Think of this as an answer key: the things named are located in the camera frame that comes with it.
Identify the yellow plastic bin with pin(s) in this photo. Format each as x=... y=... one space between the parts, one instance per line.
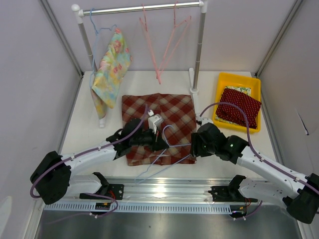
x=228 y=79

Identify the red polka dot cloth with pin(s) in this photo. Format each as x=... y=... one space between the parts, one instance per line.
x=246 y=103

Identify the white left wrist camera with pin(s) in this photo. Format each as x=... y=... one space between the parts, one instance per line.
x=154 y=121

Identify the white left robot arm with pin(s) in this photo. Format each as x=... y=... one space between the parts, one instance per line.
x=55 y=177

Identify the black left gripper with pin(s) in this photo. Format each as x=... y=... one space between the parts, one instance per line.
x=156 y=145

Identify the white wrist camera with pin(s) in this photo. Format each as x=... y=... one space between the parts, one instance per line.
x=154 y=121
x=202 y=120

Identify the pink wire hanger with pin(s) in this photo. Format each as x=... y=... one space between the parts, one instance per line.
x=177 y=34
x=149 y=43

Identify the red plaid skirt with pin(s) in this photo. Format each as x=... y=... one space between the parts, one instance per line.
x=178 y=124

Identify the pink wire hanger right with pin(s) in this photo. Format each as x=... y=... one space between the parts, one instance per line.
x=177 y=34

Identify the silver white clothes rack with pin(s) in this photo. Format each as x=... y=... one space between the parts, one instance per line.
x=193 y=72

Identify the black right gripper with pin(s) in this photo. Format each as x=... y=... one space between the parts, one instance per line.
x=196 y=150

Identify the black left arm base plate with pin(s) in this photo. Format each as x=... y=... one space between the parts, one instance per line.
x=114 y=191

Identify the floral pastel skirt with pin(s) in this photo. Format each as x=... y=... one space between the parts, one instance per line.
x=114 y=64

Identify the pink wire hanger middle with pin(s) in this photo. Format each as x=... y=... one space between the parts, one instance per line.
x=149 y=43

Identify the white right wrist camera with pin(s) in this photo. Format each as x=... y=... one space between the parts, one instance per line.
x=202 y=120

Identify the white floral cloth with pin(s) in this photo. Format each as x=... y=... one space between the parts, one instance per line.
x=245 y=90

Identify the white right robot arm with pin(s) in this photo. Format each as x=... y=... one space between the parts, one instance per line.
x=295 y=192

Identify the white slotted cable duct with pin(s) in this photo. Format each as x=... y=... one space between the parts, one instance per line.
x=125 y=207

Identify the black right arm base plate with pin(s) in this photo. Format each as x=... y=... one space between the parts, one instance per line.
x=228 y=194

